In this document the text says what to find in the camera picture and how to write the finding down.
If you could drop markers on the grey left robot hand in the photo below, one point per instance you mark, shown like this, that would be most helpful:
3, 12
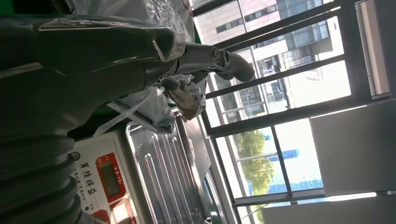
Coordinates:
77, 71

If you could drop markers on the white flat mailer package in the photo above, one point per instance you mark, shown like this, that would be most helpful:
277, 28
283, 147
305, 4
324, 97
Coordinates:
154, 114

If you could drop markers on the white scale with steel tray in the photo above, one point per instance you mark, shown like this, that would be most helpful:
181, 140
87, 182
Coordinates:
167, 173

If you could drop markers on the dark window frame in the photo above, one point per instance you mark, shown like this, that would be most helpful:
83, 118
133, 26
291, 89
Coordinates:
284, 112

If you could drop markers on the green conveyor belt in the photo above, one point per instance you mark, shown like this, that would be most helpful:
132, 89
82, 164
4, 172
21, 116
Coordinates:
212, 204

